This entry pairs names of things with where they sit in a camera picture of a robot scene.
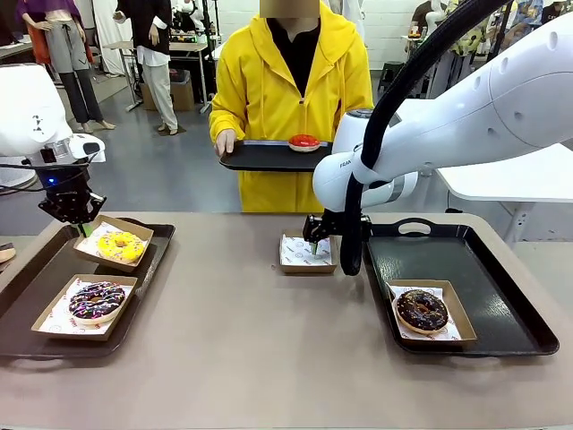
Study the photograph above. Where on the mannequin in grey trousers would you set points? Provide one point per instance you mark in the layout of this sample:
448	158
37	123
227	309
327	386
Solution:
67	45

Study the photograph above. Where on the dark brown plastic tray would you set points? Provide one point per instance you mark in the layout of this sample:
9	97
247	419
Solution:
425	260
147	269

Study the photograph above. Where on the white smiley print paper liner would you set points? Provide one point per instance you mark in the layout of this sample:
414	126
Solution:
58	324
452	331
293	253

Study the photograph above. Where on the cardboard box on floor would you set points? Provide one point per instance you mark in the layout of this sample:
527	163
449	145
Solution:
181	96

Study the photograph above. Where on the person in yellow hoodie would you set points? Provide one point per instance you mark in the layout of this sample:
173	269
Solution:
268	89

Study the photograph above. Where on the light wood standing desk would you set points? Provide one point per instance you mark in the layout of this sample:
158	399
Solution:
117	45

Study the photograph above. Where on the black serving tray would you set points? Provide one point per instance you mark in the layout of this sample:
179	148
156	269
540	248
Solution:
259	157

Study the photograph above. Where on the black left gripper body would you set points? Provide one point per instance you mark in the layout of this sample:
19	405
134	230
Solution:
67	179

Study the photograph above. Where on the chocolate donut with brown sprinkles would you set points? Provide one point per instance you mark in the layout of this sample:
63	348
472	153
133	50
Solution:
403	313

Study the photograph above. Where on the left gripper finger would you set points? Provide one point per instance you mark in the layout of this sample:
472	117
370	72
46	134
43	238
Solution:
60	208
94	206

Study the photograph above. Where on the red glazed donut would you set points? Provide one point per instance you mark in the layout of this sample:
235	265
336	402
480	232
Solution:
304	141

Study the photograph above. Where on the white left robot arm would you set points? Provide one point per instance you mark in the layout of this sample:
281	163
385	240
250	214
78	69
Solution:
27	112

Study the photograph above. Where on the yellow glazed donut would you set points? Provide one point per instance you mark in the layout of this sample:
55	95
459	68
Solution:
107	246

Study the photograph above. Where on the chocolate topped donut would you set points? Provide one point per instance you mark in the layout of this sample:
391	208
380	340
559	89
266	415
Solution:
5	253

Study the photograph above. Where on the large white table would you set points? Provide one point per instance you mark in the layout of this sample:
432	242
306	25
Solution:
515	179

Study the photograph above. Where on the chocolate rainbow sprinkle donut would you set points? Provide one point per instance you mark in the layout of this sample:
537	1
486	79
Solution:
80	309

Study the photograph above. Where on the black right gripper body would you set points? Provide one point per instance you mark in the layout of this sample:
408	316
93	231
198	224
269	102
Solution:
331	228

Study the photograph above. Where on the grey desk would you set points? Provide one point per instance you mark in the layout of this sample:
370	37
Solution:
13	48

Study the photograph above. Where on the dark green stool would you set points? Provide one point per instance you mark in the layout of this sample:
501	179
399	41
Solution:
393	71

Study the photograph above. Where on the brown cardboard donut box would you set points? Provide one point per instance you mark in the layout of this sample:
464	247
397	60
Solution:
103	278
309	269
103	260
438	344

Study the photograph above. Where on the person's right forearm yellow sleeve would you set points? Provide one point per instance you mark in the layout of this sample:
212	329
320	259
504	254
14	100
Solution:
224	118

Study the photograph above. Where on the white standing desk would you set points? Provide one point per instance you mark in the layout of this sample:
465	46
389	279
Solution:
217	49

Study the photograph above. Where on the mannequin in beige trousers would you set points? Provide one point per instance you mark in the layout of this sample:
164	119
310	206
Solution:
154	76

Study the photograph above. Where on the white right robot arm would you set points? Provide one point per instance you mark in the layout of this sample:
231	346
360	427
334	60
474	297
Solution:
515	89

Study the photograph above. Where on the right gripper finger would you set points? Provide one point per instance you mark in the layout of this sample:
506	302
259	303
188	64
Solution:
319	250
313	248

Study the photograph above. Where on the person's right hand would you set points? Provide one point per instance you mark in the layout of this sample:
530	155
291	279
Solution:
225	141

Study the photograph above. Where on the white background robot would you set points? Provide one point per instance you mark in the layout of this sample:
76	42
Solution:
185	6

